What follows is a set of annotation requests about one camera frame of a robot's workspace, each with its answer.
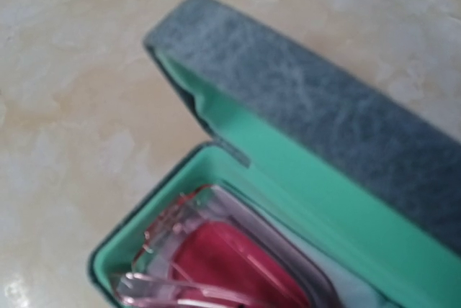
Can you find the red lens pink sunglasses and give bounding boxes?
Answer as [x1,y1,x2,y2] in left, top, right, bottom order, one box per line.
[109,184,315,307]

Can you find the grey-blue glasses case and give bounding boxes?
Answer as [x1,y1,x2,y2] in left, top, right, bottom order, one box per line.
[89,0,460,307]

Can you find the square light blue cloth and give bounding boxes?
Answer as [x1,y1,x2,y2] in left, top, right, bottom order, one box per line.
[211,184,395,307]

